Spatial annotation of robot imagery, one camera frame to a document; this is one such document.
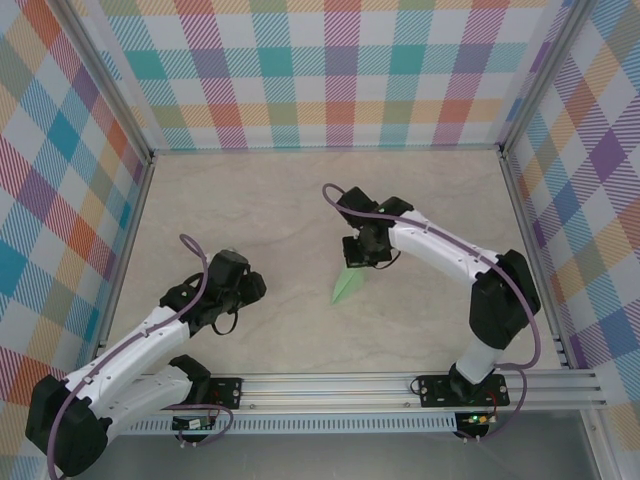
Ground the wide aluminium mounting rail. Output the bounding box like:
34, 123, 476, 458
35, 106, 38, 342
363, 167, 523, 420
54, 369, 609, 414

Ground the small black circuit board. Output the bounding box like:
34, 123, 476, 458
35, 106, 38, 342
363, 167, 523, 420
172, 416, 216, 431

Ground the thin black left gripper cable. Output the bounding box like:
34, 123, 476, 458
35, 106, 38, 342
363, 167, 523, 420
211, 308, 240, 337

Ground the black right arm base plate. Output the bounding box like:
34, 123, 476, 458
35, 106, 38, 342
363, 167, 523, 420
418, 374, 510, 409

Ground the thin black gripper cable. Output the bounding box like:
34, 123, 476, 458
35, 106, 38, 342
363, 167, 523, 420
211, 308, 240, 337
373, 248, 402, 272

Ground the aluminium frame post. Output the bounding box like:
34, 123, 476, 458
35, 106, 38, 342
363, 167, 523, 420
497, 0, 591, 156
54, 0, 156, 161

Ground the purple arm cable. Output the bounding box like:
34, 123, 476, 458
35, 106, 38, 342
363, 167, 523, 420
47, 233, 235, 479
322, 182, 544, 444

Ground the aluminium table edge rail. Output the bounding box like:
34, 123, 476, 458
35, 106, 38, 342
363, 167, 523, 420
87, 152, 156, 376
499, 149, 574, 369

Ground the slotted grey cable duct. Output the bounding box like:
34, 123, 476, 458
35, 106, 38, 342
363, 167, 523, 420
107, 412, 459, 435

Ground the light green paper sheet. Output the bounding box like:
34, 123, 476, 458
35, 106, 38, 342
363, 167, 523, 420
330, 264, 367, 306

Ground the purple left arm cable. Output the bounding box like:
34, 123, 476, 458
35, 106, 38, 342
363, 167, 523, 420
47, 233, 235, 479

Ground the grey metal sheet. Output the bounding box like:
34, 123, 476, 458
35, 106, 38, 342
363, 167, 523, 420
49, 412, 616, 480

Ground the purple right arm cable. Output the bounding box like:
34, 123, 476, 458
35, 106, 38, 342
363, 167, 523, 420
322, 182, 544, 444

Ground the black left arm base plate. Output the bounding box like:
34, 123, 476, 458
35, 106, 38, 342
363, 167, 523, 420
207, 378, 244, 411

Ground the thin black right gripper cable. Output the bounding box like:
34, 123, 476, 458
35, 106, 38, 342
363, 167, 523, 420
373, 248, 402, 272

